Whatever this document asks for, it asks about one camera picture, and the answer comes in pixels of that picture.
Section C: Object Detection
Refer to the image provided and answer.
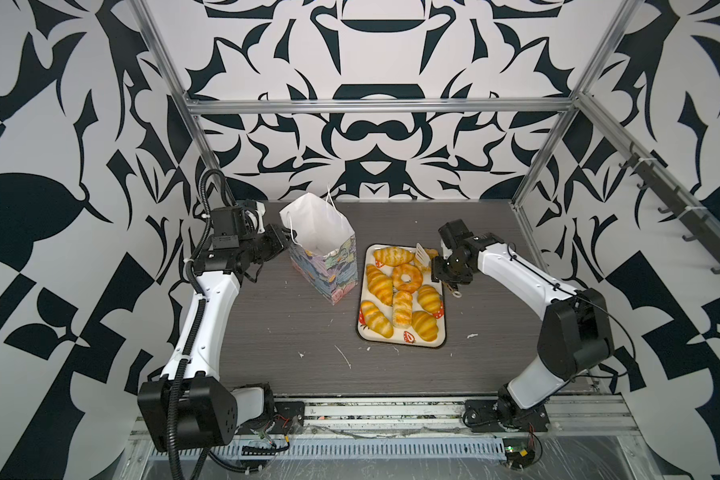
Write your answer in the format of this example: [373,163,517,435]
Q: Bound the knotted fake bread roll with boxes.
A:
[413,248,441,275]

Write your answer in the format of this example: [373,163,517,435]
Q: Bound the white and steel tongs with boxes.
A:
[413,242,463,299]

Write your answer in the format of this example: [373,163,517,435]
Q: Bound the striped fake bun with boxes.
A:
[417,285,443,316]

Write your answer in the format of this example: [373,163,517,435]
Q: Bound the colourful printed paper bag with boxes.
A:
[280,193,358,305]

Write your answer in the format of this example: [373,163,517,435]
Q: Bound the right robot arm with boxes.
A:
[432,228,625,432]

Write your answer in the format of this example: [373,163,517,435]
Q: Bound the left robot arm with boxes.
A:
[137,169,289,479]

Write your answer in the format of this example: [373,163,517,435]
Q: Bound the long striped fake croissant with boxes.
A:
[373,246,415,267]

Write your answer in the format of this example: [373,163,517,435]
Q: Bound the bottom right fake croissant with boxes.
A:
[411,311,439,342]

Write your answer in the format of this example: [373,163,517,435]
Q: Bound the centre twisted fake bread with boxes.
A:
[392,291,413,329]

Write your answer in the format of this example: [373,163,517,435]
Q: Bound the left column fake croissant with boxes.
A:
[366,264,394,306]

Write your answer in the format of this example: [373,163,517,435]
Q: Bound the bottom left fake croissant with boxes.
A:
[360,300,394,339]

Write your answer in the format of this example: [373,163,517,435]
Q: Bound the strawberry print tray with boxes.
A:
[357,244,446,348]

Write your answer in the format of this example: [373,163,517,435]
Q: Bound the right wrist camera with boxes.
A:
[438,219,473,250]

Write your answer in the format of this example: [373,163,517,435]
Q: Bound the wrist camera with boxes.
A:
[438,219,473,250]
[210,200,266,249]

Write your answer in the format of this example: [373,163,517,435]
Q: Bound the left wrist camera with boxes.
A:
[210,200,266,249]

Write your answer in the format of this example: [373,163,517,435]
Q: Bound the ring shaped fake bread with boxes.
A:
[392,263,423,294]

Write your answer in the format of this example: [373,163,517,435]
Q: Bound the base rail with cable duct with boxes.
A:
[116,395,643,475]

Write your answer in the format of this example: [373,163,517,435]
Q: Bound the aluminium frame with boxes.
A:
[125,0,720,397]

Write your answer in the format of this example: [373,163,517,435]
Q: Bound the wall hook rack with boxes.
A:
[620,143,720,275]

